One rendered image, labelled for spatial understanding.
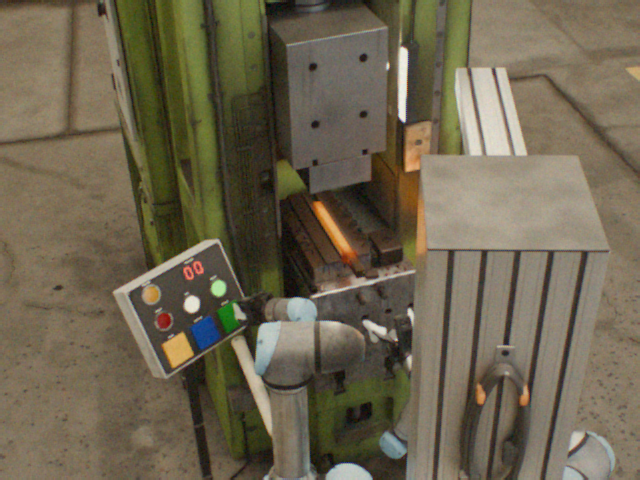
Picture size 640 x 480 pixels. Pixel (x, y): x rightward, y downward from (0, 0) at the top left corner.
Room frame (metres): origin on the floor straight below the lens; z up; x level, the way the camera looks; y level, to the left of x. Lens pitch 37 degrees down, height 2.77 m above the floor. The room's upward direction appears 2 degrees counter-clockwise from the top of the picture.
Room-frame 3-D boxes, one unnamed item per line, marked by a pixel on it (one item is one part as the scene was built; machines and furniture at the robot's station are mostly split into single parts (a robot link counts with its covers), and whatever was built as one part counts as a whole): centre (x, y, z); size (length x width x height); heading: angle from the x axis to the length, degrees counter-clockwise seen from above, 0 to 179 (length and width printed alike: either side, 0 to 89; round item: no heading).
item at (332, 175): (2.48, 0.00, 1.32); 0.42 x 0.20 x 0.10; 18
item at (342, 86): (2.49, -0.04, 1.56); 0.42 x 0.39 x 0.40; 18
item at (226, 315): (2.00, 0.28, 1.01); 0.07 x 0.05 x 0.07; 133
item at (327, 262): (2.48, 0.00, 0.96); 0.42 x 0.20 x 0.09; 18
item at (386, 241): (2.39, -0.22, 0.95); 0.12 x 0.08 x 0.06; 18
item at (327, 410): (2.51, -0.05, 0.23); 0.55 x 0.37 x 0.47; 18
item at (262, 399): (2.09, 0.23, 0.62); 0.44 x 0.05 x 0.05; 18
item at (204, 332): (1.93, 0.35, 1.01); 0.07 x 0.05 x 0.07; 133
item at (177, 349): (1.86, 0.42, 1.01); 0.07 x 0.05 x 0.07; 133
